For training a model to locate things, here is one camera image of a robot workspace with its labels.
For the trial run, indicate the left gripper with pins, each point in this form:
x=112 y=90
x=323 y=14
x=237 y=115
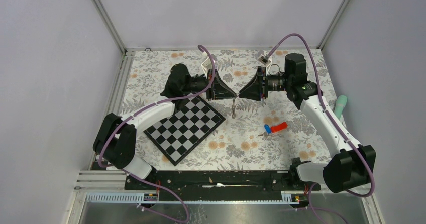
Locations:
x=219 y=90

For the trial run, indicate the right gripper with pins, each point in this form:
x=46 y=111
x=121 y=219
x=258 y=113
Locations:
x=254 y=89

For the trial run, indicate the silver keyring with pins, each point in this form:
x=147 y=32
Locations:
x=233 y=108

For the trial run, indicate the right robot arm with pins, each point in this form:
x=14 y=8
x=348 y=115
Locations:
x=351 y=163

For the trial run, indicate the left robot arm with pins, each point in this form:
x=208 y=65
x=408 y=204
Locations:
x=116 y=139

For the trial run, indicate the floral patterned mat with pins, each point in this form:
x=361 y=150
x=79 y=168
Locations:
x=235 y=144

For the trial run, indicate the red key tag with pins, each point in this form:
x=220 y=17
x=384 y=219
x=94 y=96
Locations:
x=279 y=127

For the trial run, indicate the black white chessboard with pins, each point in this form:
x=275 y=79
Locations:
x=176 y=136

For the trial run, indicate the mint green object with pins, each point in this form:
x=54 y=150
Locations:
x=340 y=104

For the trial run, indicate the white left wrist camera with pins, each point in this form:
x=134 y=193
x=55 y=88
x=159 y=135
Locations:
x=206 y=64

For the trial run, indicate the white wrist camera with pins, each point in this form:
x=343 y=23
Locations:
x=263 y=58
x=206 y=64

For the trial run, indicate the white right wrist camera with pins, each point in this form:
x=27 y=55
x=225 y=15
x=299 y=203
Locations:
x=263 y=58

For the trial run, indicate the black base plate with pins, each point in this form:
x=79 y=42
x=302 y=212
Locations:
x=238 y=186

